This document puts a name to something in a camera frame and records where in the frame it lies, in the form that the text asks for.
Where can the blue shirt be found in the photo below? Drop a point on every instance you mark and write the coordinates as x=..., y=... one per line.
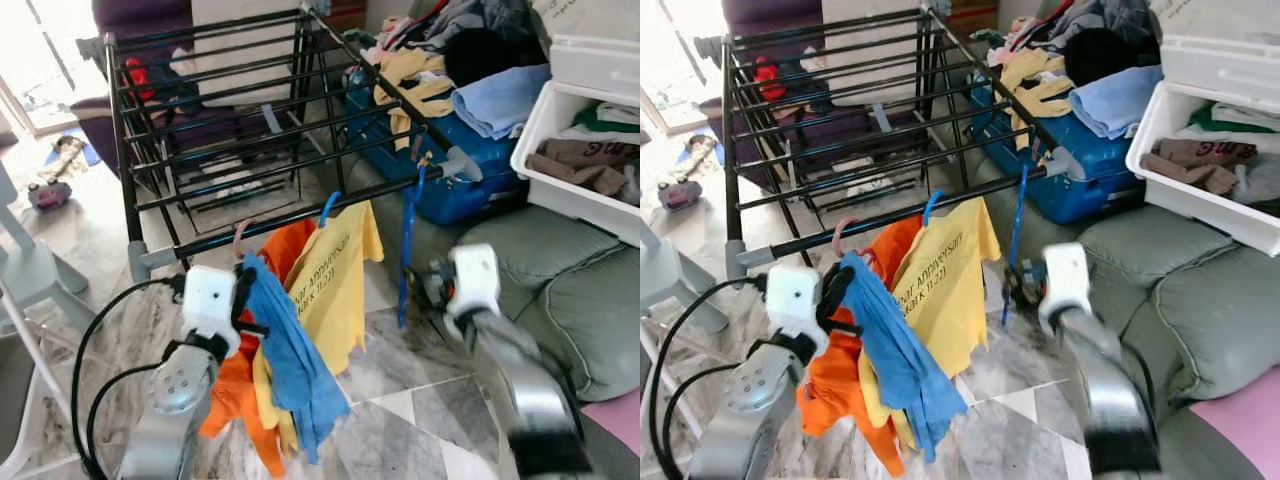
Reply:
x=900, y=350
x=290, y=350

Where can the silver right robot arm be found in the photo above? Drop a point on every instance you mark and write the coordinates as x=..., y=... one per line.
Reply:
x=530, y=400
x=1105, y=400

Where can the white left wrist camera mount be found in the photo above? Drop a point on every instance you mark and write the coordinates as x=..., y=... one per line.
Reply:
x=208, y=300
x=795, y=300

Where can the black clothes drying rack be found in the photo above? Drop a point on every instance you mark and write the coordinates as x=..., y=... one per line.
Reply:
x=210, y=240
x=800, y=246

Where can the green garment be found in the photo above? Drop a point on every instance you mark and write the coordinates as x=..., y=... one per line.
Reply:
x=1225, y=118
x=605, y=118

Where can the purple armchair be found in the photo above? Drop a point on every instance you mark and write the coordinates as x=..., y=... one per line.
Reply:
x=765, y=15
x=140, y=15

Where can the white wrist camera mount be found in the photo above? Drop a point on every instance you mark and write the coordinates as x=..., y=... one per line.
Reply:
x=795, y=300
x=1065, y=280
x=475, y=275
x=208, y=300

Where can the purple floor toy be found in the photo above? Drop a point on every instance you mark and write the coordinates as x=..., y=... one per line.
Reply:
x=50, y=195
x=680, y=195

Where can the glass balcony door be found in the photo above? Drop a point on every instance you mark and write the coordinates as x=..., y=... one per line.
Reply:
x=40, y=60
x=680, y=50

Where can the white printed bag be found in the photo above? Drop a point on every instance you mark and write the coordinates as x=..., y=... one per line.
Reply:
x=1215, y=18
x=590, y=18

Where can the blue floor mat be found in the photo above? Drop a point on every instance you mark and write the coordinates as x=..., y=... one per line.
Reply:
x=715, y=150
x=90, y=150

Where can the black garment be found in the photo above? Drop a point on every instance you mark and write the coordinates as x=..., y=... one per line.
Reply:
x=1105, y=55
x=490, y=55

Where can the brown garment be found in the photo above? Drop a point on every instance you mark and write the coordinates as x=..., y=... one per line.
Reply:
x=1200, y=155
x=580, y=155

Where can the brown sandals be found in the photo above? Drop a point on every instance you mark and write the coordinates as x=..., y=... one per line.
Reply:
x=65, y=155
x=695, y=155

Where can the grey green sofa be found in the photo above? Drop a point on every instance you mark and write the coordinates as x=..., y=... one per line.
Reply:
x=560, y=290
x=1180, y=300

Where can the blue suitcase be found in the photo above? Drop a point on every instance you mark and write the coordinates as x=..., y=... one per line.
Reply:
x=1090, y=175
x=470, y=185

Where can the light blue towel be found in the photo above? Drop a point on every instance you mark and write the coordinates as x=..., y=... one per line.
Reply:
x=500, y=100
x=1115, y=100

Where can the mustard yellow garment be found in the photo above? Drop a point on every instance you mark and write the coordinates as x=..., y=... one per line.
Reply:
x=1030, y=70
x=410, y=70

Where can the red cloth item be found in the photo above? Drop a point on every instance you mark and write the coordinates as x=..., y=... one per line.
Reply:
x=140, y=78
x=768, y=78

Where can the white pillow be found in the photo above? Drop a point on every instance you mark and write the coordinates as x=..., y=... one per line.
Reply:
x=245, y=60
x=870, y=60

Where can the yellow printed shirt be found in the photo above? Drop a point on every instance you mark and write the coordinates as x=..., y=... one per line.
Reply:
x=340, y=290
x=950, y=290

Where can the pink hanger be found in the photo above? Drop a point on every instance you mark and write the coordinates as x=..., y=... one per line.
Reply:
x=236, y=236
x=836, y=236

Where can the white storage bin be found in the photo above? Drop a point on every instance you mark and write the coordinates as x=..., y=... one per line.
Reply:
x=580, y=205
x=1200, y=215

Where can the pink mat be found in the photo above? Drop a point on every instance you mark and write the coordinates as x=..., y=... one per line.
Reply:
x=1240, y=430
x=615, y=420

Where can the grey garment pile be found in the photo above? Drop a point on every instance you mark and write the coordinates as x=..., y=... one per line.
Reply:
x=1100, y=18
x=480, y=18

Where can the grey folding chair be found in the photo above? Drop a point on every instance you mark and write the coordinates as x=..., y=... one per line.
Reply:
x=670, y=285
x=35, y=275

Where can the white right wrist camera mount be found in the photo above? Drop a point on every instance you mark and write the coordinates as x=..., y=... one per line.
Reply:
x=475, y=275
x=1065, y=280

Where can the orange shirt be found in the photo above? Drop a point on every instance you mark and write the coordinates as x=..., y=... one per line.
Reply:
x=235, y=400
x=830, y=385

